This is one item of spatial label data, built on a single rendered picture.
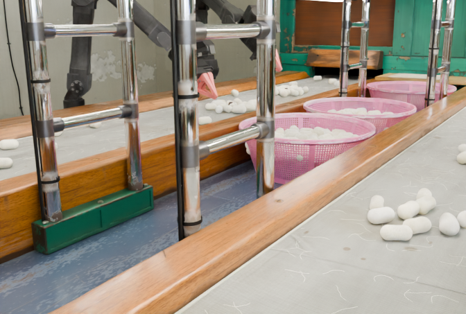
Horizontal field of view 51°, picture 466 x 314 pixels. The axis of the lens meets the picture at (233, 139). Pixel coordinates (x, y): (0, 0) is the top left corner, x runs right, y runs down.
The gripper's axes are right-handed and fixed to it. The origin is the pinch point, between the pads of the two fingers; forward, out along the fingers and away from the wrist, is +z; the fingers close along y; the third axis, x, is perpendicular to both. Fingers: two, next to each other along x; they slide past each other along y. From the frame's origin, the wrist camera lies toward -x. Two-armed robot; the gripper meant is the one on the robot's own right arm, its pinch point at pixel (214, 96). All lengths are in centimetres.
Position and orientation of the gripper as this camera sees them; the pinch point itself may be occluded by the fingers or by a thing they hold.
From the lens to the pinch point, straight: 145.7
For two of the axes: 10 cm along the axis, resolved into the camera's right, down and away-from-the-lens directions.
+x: -5.3, 6.6, 5.4
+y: 5.8, -1.9, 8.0
